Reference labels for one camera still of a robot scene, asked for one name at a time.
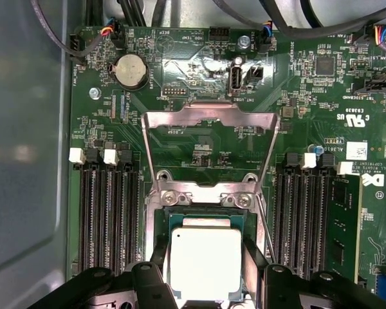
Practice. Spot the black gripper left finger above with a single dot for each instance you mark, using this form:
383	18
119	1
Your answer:
148	283

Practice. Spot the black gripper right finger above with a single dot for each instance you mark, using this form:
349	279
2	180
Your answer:
276	289

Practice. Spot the silver CPU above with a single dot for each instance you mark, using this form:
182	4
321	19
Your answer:
206	257

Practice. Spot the metal socket cover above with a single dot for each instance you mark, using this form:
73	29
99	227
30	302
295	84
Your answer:
167	117

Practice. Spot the CPU socket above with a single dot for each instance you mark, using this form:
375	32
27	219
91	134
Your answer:
154	225

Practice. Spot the black RAM slot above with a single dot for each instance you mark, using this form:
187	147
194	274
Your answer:
100	219
132	219
115	219
318	219
281	219
85	219
298	219

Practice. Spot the green RAM stick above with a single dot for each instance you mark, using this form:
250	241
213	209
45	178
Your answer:
342	225

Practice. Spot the blue expansion slot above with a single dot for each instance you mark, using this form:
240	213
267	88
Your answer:
385	286

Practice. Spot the blue capacitor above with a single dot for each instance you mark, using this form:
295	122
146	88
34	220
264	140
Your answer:
316	149

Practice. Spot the white board label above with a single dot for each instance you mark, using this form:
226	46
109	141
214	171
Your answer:
356	150

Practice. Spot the green motherboard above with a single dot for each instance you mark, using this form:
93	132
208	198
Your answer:
276	96

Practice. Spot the open grey PC case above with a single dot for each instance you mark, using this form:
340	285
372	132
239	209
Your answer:
25	128

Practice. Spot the silver board screw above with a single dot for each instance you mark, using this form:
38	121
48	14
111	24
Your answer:
95	93
244	42

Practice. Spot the silver coin battery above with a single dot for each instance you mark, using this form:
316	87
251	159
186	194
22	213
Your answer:
132	69

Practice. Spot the internal USB port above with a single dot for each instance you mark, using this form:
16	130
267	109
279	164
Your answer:
235	77

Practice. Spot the square black chip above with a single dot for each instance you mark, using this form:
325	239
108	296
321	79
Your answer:
326	66

